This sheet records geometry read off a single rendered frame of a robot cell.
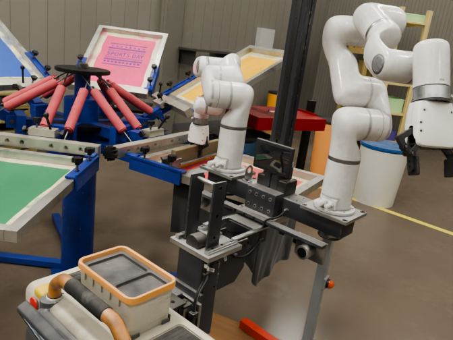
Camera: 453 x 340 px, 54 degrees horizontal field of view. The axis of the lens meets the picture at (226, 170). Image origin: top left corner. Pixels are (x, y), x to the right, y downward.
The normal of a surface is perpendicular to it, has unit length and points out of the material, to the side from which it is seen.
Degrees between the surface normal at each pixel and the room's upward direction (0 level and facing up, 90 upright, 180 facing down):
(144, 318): 92
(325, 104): 90
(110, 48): 32
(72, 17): 90
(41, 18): 90
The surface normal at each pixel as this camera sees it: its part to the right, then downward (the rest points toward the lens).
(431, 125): 0.15, -0.04
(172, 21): 0.74, 0.28
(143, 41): 0.10, -0.66
